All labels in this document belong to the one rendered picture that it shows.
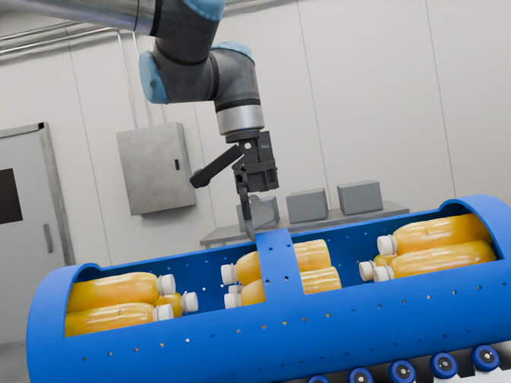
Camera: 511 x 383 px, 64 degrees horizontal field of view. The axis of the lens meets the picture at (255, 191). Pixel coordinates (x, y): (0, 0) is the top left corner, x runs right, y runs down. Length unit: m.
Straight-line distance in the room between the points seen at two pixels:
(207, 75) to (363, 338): 0.52
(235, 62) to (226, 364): 0.53
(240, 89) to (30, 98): 4.20
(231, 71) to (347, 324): 0.48
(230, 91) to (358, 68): 3.41
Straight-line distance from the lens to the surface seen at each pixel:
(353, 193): 3.30
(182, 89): 0.74
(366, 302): 0.73
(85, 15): 0.65
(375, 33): 4.25
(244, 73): 0.79
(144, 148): 4.05
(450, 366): 0.85
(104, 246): 4.54
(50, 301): 0.82
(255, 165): 0.77
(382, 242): 0.86
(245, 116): 0.77
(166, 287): 0.84
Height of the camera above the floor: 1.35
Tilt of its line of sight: 3 degrees down
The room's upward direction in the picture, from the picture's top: 10 degrees counter-clockwise
